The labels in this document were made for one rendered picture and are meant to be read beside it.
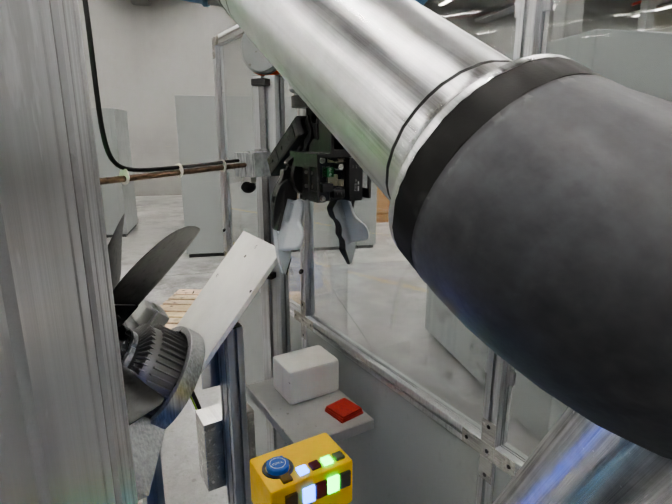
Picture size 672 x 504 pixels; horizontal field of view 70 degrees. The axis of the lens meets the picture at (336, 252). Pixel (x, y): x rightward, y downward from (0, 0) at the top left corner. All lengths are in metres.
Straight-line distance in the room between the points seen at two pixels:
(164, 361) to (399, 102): 1.04
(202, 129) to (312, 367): 5.22
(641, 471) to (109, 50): 13.34
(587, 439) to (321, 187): 0.35
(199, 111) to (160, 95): 6.78
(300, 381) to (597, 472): 1.19
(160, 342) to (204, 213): 5.38
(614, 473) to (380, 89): 0.24
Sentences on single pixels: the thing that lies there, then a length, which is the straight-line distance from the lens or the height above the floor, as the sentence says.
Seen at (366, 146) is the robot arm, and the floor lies 1.64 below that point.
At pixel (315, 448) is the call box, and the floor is 1.07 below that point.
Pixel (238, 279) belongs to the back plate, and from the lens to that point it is 1.26.
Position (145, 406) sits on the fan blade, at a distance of 0.93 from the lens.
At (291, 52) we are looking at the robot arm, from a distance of 0.27.
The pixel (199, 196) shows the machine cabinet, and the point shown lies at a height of 0.81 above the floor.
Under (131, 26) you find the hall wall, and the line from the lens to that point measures 13.43.
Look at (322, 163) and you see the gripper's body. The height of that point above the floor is 1.61.
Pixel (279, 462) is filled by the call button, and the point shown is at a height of 1.08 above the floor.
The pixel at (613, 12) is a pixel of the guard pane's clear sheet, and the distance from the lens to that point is 0.90.
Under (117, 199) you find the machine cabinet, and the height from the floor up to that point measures 0.60.
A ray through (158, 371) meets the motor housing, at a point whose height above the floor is 1.12.
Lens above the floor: 1.64
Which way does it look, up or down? 14 degrees down
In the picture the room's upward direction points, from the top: straight up
